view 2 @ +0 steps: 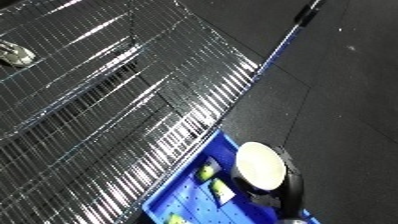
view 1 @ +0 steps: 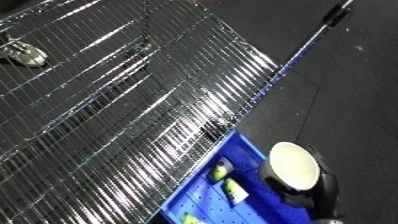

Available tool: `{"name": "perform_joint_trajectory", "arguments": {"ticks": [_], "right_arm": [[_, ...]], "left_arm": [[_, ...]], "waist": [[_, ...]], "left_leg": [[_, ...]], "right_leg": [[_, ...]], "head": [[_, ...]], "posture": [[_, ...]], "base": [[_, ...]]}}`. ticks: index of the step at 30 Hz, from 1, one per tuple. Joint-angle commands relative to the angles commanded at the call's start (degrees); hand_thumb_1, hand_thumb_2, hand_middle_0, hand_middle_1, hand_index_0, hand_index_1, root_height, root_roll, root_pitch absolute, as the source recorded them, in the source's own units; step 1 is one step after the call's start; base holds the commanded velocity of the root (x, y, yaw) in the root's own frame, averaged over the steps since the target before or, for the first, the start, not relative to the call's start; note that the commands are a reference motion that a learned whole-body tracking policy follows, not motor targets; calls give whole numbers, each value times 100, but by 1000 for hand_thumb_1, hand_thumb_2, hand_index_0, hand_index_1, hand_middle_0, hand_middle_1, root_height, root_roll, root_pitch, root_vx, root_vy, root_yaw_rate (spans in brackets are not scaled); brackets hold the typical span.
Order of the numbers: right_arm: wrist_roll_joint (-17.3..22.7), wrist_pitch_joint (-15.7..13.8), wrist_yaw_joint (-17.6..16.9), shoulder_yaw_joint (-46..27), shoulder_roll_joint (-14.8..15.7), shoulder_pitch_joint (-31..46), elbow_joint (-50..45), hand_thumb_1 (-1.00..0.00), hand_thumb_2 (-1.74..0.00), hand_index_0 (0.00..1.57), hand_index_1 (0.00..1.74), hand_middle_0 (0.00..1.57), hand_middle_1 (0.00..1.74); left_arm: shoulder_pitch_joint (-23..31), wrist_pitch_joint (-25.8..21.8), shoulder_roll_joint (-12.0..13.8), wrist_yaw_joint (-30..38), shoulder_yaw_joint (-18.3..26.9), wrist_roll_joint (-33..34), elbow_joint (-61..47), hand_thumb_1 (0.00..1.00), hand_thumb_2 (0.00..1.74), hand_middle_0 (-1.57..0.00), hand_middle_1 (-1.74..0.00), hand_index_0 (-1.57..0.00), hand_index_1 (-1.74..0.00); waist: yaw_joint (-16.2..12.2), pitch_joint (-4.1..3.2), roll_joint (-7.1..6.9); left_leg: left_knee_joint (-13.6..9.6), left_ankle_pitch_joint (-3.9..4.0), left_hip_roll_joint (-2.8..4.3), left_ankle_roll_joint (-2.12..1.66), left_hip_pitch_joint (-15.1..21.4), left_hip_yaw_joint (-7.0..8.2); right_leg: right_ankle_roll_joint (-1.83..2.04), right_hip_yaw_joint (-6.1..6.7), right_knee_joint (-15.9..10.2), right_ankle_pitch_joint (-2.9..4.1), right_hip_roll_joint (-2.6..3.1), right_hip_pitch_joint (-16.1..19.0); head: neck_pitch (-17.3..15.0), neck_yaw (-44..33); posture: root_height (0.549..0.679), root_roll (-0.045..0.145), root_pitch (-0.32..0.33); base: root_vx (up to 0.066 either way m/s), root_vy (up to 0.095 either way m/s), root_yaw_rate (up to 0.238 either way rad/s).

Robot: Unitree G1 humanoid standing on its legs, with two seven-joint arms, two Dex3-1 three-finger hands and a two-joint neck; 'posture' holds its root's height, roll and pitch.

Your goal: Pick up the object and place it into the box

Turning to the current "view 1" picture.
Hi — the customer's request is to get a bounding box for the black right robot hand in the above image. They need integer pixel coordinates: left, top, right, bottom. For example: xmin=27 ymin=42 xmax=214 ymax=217
xmin=257 ymin=143 xmax=345 ymax=224

